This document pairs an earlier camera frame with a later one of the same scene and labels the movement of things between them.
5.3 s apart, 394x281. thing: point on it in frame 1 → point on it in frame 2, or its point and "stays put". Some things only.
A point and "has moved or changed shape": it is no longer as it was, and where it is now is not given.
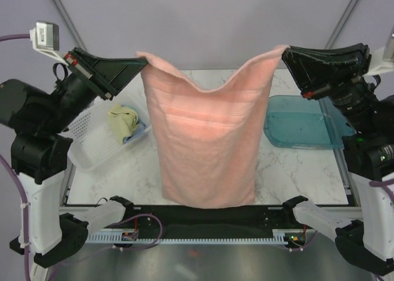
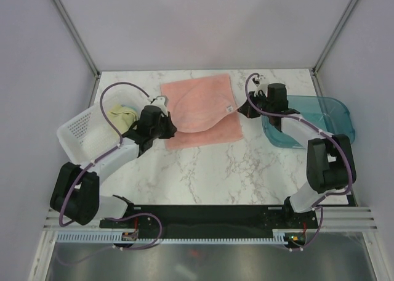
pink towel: (209, 141) has moved or changed shape
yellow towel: (122, 121) stays put
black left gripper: (114, 74) → (170, 129)
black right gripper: (315, 69) → (247, 111)
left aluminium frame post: (56, 2) stays put
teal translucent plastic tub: (305, 122) stays put
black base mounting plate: (197, 219) stays put
